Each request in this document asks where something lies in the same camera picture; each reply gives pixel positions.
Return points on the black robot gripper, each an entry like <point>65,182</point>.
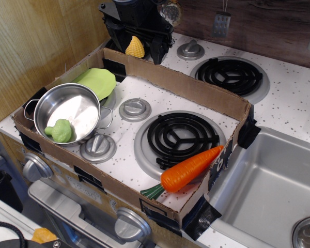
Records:
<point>124,19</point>

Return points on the green toy broccoli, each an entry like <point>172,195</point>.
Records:
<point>61,132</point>

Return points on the yellow toy corn cob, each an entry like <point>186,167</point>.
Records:
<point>135,48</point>

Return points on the black rear left burner coil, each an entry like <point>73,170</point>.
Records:
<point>111,45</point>

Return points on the black burner coil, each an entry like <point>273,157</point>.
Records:
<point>239,77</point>
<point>111,45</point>
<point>175,137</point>

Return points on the brown cardboard fence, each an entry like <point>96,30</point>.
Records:
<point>186,212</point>

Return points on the hanging metal strainer spoon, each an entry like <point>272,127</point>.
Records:
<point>172,12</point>

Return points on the silver stovetop knob rear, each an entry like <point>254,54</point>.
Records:
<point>190,51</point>

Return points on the silver stovetop knob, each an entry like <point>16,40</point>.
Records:
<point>100,148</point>
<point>190,51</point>
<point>135,110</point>

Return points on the light green plastic plate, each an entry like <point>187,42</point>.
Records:
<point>101,81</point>

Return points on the silver stovetop knob centre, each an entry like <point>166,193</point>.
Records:
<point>135,110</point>

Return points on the hanging metal slotted spatula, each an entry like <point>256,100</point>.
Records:
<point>221,22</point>

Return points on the small steel pot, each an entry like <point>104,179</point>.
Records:
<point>74,102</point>

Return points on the black rear right burner coil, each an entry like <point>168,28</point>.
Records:
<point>239,77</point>

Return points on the black front burner coil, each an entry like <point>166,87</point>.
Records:
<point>175,137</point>

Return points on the silver stovetop knob front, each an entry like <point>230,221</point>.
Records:
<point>100,148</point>

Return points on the orange toy carrot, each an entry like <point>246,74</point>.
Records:
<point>178,176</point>

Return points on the silver oven knob left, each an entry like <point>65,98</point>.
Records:
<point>35,168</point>

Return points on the silver oven knob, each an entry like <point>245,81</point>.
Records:
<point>129,226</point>
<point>35,168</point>

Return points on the silver oven knob right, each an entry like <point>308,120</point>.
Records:
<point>129,226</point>

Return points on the grey toy sink basin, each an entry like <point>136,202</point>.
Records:
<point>265,191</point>

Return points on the orange cloth scrap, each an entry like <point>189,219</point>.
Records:
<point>43,235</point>

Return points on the silver sink drain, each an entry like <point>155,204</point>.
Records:
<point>301,233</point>

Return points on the silver oven door handle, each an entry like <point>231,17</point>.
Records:
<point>61,206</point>

